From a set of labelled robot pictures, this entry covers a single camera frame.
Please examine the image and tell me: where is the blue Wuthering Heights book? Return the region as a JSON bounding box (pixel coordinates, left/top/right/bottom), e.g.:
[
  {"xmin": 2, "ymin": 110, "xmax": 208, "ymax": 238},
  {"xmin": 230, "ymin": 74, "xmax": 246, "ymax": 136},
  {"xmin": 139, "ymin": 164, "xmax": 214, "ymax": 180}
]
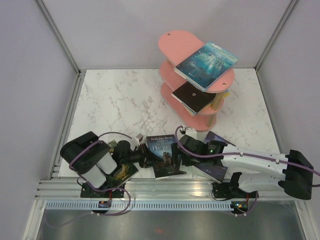
[{"xmin": 146, "ymin": 134, "xmax": 186, "ymax": 180}]

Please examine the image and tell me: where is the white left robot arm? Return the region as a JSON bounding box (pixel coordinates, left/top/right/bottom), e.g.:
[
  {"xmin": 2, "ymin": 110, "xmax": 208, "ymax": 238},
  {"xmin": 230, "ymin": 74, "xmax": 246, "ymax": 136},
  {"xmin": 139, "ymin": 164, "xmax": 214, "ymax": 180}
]
[{"xmin": 60, "ymin": 131, "xmax": 162, "ymax": 198}]

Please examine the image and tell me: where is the white slotted cable duct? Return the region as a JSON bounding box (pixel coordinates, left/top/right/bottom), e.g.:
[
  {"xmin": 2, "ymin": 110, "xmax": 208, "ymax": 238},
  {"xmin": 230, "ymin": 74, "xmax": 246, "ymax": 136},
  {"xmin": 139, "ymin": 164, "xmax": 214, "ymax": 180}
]
[{"xmin": 45, "ymin": 200, "xmax": 234, "ymax": 211}]

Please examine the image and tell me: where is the black Moon and Sixpence book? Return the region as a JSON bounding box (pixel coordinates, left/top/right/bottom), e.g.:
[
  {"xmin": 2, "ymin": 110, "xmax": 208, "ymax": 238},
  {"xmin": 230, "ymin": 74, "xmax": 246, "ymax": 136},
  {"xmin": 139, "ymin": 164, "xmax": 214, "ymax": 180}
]
[{"xmin": 171, "ymin": 82, "xmax": 216, "ymax": 113}]

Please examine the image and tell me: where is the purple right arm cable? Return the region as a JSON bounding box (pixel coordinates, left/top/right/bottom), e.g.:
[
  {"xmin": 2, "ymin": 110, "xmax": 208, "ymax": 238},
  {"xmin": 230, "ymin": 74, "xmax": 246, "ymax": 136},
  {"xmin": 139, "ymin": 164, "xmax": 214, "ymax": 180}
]
[{"xmin": 174, "ymin": 125, "xmax": 320, "ymax": 187}]

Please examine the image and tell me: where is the left aluminium frame post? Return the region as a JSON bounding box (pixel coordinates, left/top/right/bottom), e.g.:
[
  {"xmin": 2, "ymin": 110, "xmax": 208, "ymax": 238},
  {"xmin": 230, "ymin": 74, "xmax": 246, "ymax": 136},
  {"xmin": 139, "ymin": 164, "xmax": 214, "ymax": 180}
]
[{"xmin": 33, "ymin": 0, "xmax": 81, "ymax": 76}]

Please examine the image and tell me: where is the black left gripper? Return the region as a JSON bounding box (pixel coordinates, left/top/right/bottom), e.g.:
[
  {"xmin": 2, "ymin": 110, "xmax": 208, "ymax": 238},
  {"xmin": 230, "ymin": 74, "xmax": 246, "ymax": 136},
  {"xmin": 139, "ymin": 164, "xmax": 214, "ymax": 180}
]
[{"xmin": 121, "ymin": 142, "xmax": 163, "ymax": 168}]

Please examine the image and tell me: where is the pink three-tier shelf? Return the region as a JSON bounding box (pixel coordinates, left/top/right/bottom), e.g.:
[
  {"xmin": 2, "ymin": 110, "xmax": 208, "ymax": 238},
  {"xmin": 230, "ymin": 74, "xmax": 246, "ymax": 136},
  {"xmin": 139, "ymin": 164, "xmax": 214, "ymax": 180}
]
[{"xmin": 158, "ymin": 30, "xmax": 235, "ymax": 132}]

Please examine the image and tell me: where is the green gold fantasy book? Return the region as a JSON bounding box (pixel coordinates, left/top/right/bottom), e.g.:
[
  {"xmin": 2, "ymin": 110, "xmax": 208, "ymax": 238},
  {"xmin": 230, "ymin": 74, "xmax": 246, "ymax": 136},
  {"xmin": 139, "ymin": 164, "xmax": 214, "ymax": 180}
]
[{"xmin": 106, "ymin": 151, "xmax": 138, "ymax": 188}]

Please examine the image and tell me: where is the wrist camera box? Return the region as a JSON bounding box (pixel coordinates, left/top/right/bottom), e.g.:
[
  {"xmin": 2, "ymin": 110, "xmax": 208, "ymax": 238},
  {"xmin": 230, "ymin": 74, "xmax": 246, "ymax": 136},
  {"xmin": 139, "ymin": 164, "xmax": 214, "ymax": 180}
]
[
  {"xmin": 134, "ymin": 133, "xmax": 144, "ymax": 145},
  {"xmin": 179, "ymin": 126, "xmax": 197, "ymax": 139}
]

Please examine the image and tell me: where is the yellow book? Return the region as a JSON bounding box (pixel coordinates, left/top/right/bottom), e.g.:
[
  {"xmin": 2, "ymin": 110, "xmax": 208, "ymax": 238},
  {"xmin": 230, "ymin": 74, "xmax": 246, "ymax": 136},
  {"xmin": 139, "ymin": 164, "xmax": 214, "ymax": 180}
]
[{"xmin": 211, "ymin": 90, "xmax": 230, "ymax": 115}]

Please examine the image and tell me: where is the teal underwater cover book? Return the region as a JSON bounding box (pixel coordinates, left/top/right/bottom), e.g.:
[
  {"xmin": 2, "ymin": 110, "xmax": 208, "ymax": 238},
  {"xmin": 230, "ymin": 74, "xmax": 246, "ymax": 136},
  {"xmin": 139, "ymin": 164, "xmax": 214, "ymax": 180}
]
[{"xmin": 174, "ymin": 42, "xmax": 239, "ymax": 92}]

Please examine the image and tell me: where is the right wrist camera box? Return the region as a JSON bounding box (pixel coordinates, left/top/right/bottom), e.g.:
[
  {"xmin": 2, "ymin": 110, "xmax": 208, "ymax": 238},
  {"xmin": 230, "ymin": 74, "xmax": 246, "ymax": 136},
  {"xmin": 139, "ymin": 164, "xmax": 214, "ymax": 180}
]
[{"xmin": 179, "ymin": 126, "xmax": 197, "ymax": 139}]

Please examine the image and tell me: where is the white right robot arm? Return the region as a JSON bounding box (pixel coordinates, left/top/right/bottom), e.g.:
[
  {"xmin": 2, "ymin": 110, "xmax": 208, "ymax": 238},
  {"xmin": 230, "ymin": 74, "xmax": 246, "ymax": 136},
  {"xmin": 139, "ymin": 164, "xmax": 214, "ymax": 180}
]
[{"xmin": 175, "ymin": 134, "xmax": 316, "ymax": 200}]

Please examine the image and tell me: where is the light blue Old Man book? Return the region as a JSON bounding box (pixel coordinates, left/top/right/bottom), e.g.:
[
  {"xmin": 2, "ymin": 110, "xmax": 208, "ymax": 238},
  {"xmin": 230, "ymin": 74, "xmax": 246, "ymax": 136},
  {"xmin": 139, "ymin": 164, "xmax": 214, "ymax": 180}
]
[{"xmin": 182, "ymin": 103, "xmax": 221, "ymax": 116}]

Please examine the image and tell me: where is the purple Robinson Crusoe book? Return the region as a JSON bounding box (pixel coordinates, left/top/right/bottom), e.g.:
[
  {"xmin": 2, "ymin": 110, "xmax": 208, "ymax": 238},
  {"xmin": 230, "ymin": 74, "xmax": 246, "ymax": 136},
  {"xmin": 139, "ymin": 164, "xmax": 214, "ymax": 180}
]
[{"xmin": 193, "ymin": 131, "xmax": 235, "ymax": 184}]

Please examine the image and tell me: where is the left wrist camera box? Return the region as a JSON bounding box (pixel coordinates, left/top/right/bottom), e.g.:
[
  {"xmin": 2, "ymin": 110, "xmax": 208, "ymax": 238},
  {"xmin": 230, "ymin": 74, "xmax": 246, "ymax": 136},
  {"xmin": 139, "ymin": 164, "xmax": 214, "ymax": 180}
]
[{"xmin": 134, "ymin": 133, "xmax": 144, "ymax": 145}]

